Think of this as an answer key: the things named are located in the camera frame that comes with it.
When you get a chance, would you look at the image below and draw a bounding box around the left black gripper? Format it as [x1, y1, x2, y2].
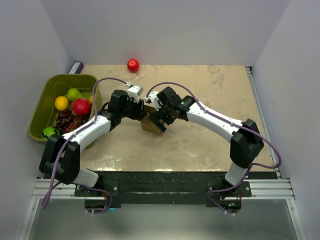
[120, 96, 147, 122]

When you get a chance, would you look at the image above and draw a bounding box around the brown cardboard box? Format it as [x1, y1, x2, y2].
[140, 104, 187, 136]

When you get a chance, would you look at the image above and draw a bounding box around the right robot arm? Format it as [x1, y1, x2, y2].
[144, 86, 264, 197]

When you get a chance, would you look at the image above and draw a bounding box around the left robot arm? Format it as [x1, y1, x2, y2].
[39, 85, 146, 196]

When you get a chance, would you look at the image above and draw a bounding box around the purple white box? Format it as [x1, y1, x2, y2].
[68, 61, 84, 74]

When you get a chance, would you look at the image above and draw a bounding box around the small orange fruit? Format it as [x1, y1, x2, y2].
[88, 96, 94, 105]

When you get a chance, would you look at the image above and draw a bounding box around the red apple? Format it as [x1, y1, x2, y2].
[127, 58, 140, 73]

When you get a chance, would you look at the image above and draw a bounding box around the purple grapes bunch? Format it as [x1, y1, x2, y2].
[54, 109, 90, 135]

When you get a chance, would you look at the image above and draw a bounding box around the green plastic bin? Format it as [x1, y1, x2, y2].
[28, 74, 98, 145]

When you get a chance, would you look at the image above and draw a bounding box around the yellow lemon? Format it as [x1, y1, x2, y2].
[54, 96, 69, 111]

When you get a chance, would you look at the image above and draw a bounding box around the small watermelon toy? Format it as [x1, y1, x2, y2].
[40, 126, 61, 139]

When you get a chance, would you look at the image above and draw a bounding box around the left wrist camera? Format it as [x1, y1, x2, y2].
[127, 85, 144, 102]

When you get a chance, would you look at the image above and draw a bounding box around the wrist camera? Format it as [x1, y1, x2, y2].
[144, 91, 162, 111]
[127, 85, 144, 102]

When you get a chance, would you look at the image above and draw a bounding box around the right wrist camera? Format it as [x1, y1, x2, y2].
[144, 91, 162, 111]

